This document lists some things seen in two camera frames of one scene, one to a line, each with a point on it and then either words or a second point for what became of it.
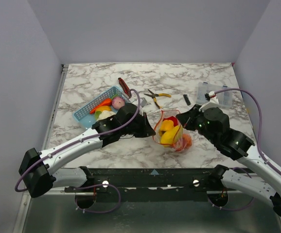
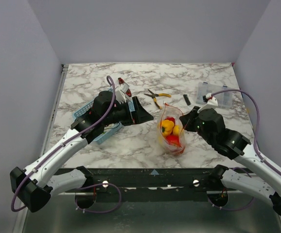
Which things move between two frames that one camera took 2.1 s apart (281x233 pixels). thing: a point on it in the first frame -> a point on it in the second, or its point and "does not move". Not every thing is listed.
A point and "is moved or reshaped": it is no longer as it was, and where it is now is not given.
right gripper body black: (187, 117) does not move
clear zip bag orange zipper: (169, 132) is moved or reshaped
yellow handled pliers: (153, 95) does not move
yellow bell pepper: (166, 124) is moved or reshaped
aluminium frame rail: (22, 213) does not move
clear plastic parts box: (224, 98) does not move
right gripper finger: (187, 119) does not move
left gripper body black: (136, 129) -> (122, 114)
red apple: (181, 145) -> (174, 139)
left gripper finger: (148, 131) -> (141, 114)
